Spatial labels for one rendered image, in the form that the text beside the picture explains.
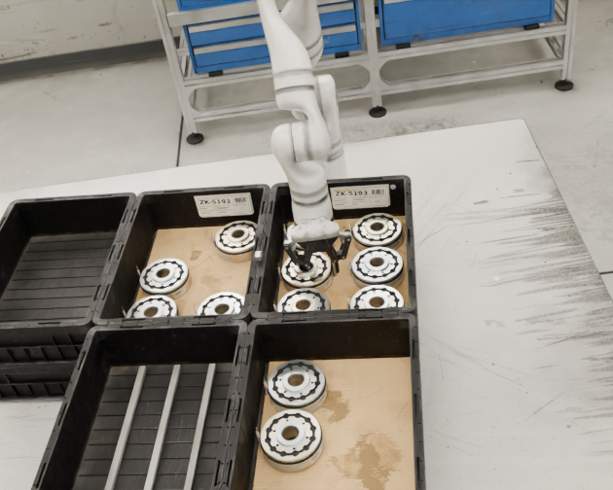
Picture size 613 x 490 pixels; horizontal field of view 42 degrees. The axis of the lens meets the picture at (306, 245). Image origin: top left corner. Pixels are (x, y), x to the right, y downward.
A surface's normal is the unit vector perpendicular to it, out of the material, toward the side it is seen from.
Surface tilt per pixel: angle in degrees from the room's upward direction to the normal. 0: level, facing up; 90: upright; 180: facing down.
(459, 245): 0
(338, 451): 0
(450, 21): 90
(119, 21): 90
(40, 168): 0
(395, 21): 90
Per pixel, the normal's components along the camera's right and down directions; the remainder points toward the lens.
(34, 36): 0.06, 0.66
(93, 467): -0.13, -0.74
